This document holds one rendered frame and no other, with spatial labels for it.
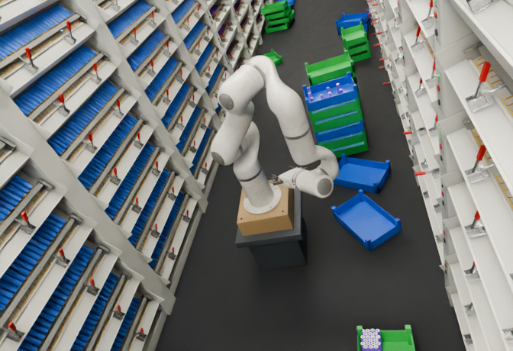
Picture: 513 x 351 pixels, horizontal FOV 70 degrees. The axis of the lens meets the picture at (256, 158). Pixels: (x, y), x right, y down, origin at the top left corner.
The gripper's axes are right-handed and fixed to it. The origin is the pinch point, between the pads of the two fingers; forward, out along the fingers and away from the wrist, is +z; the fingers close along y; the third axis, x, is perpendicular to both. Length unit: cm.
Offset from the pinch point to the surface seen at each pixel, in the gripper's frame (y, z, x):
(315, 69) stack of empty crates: 86, 84, 31
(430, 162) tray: 46, -36, -9
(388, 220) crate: 50, 1, -48
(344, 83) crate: 82, 52, 19
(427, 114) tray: 46, -39, 11
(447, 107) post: 16, -73, 23
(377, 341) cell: -1, -40, -62
